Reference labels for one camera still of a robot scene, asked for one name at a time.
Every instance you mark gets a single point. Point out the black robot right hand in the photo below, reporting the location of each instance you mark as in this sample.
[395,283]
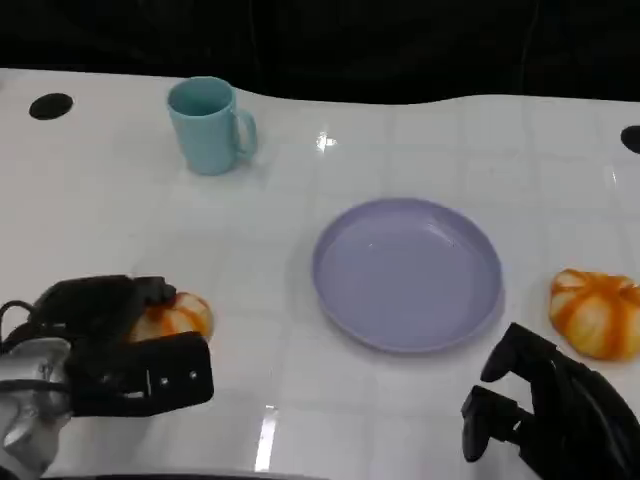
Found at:
[575,425]

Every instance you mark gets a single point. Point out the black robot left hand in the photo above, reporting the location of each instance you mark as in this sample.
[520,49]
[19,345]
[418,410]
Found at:
[100,310]

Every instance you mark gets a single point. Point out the orange and white bread roll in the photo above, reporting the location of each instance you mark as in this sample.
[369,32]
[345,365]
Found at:
[185,315]
[595,315]

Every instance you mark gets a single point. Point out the pale green mug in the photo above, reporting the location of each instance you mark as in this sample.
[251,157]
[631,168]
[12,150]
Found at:
[205,140]

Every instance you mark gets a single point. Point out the black round table grommet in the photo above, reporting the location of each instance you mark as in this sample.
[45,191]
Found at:
[50,106]
[632,139]

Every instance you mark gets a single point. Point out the lilac plate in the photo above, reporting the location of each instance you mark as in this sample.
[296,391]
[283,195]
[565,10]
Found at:
[405,280]

